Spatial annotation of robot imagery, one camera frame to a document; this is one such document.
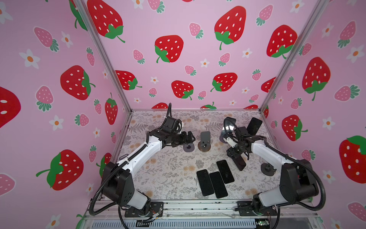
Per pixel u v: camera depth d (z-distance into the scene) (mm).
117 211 695
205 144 954
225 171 871
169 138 635
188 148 978
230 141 827
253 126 930
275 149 530
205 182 836
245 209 734
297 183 430
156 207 751
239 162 890
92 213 376
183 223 704
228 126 1007
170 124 639
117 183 418
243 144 650
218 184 816
